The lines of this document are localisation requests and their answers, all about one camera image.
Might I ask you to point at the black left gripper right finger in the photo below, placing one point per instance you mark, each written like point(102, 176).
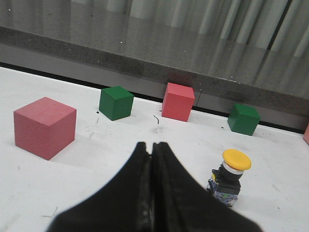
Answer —
point(181, 204)

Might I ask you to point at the pink plastic bin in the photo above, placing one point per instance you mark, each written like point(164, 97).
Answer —
point(306, 135)

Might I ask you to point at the green cube near bin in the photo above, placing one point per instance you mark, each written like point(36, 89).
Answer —
point(243, 119)

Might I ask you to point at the yellow push button switch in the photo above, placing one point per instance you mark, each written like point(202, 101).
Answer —
point(224, 184)

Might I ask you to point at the large pink cube far left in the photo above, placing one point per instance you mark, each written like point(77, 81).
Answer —
point(44, 127)

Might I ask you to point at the green cube far left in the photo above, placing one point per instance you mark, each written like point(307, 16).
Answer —
point(115, 102)

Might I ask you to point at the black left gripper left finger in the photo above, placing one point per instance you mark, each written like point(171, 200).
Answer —
point(122, 205)

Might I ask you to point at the grey stone counter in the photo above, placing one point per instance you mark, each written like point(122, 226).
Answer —
point(254, 52)

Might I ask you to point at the pink cube near bin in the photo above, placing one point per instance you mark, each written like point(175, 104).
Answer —
point(178, 101)

